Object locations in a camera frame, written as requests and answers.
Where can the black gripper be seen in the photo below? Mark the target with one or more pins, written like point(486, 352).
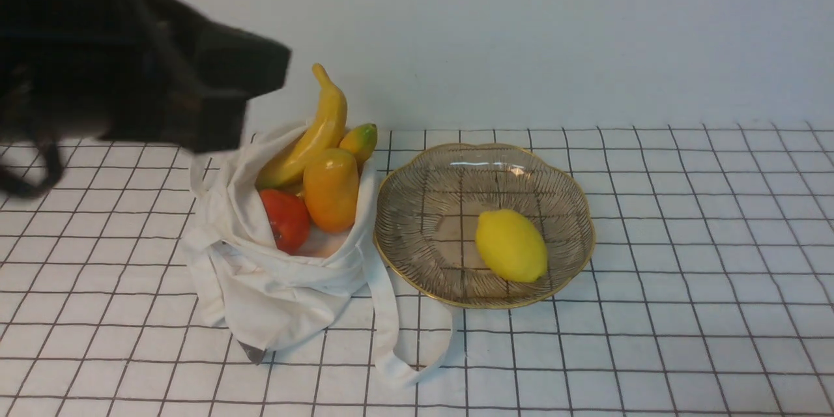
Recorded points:
point(130, 70)

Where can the yellow lemon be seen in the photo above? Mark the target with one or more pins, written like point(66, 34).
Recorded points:
point(511, 246)

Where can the orange papaya fruit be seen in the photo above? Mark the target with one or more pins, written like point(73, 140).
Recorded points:
point(330, 184)

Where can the white cloth tote bag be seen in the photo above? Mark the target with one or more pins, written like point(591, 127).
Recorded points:
point(271, 300)

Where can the yellow banana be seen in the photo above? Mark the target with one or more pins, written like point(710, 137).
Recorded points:
point(326, 131)

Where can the red tomato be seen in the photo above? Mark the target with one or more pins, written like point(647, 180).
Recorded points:
point(288, 219)

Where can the yellow green mango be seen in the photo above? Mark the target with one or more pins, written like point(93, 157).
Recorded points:
point(361, 142)

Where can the gold rimmed glass plate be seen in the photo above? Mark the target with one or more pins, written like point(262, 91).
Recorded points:
point(428, 211)

